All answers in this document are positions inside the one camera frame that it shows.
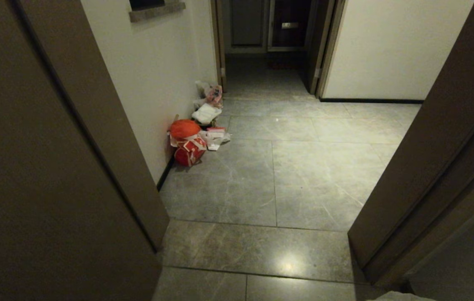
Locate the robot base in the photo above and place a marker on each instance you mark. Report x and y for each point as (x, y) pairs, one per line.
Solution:
(420, 297)

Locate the white plastic bag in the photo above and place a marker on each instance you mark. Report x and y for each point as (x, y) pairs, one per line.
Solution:
(206, 113)

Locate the red and white trash bag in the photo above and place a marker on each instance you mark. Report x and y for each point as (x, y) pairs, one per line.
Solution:
(187, 144)

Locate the clear bag with printed packaging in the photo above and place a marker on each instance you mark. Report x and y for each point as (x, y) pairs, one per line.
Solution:
(211, 94)

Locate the grey cabinet door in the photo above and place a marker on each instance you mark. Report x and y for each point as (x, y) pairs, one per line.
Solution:
(246, 23)

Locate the dark wooden door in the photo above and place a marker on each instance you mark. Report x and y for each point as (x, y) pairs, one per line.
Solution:
(319, 46)

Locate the dark glass cabinet door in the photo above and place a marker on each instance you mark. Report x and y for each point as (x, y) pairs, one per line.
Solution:
(290, 23)

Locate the grey stone window sill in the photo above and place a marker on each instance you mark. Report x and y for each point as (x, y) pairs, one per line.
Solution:
(157, 11)

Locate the brown door left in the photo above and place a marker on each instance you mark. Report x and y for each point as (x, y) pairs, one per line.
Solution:
(44, 175)

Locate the brown door frame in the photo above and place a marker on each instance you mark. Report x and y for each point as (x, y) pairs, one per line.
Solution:
(437, 167)

